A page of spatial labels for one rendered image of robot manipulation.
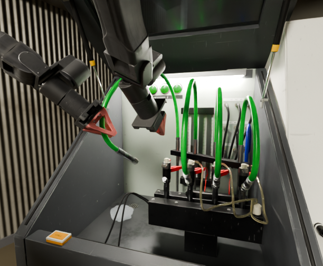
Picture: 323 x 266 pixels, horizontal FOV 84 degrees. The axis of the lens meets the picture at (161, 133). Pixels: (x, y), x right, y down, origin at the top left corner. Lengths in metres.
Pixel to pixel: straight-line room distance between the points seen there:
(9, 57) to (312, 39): 0.78
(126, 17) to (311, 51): 0.57
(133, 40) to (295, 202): 0.47
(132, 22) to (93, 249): 0.48
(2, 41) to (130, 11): 0.31
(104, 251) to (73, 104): 0.35
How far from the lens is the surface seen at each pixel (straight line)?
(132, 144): 0.96
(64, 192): 0.69
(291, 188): 0.54
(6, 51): 0.52
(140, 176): 0.99
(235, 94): 0.86
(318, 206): 0.66
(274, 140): 0.61
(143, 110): 0.44
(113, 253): 0.51
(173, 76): 0.86
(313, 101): 0.67
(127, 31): 0.30
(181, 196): 0.67
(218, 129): 0.44
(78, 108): 0.49
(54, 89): 0.50
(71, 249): 0.55
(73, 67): 0.54
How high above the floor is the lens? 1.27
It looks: 7 degrees down
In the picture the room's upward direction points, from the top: straight up
